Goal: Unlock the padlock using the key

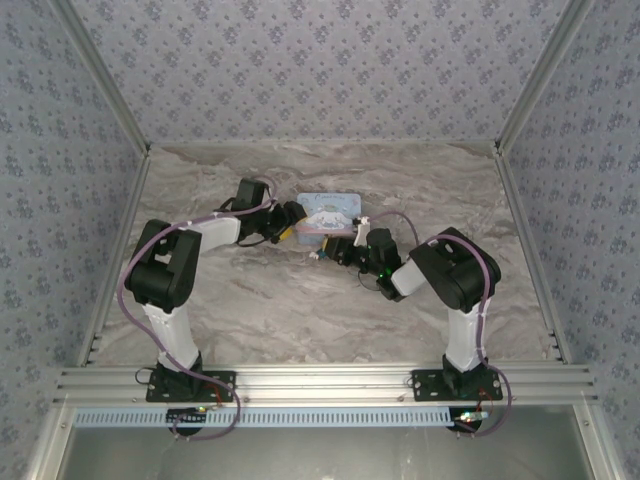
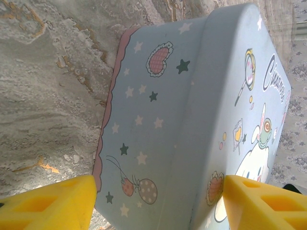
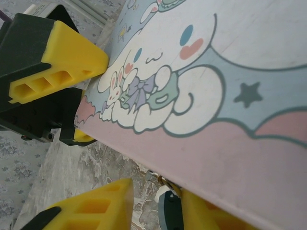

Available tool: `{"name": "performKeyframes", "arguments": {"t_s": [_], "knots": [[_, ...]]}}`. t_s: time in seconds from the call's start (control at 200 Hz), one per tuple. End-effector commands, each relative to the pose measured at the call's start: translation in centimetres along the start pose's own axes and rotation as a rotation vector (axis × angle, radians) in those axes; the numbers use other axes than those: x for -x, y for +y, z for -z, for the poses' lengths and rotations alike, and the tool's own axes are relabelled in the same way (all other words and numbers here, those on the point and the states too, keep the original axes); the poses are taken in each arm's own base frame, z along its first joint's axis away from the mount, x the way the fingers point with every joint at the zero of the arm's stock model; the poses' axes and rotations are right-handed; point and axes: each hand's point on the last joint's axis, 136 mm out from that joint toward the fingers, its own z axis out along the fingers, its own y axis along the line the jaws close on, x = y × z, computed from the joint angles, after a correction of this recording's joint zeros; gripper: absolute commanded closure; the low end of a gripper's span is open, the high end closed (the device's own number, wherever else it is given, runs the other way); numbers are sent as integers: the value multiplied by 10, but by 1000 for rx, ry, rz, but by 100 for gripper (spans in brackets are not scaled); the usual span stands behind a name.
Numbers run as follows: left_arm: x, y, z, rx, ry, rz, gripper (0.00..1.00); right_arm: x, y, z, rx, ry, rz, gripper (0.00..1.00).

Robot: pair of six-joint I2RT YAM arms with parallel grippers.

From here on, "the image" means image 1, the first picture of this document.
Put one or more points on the small blue padlock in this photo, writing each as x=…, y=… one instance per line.
x=315, y=254

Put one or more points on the light blue patterned pouch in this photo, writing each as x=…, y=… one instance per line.
x=330, y=210

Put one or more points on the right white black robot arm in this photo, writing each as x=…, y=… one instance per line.
x=462, y=340

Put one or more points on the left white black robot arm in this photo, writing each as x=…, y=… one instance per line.
x=172, y=340

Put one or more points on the small black circuit board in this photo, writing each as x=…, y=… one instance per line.
x=185, y=420
x=465, y=420

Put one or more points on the grey metal panel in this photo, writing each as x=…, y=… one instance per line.
x=320, y=455

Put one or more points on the aluminium cross rail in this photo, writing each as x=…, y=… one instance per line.
x=320, y=382

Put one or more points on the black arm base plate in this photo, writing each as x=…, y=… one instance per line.
x=425, y=387
x=220, y=387

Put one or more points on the aluminium side rail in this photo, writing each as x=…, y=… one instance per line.
x=530, y=250
x=117, y=250

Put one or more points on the aluminium frame post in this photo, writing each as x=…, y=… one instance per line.
x=545, y=75
x=100, y=75

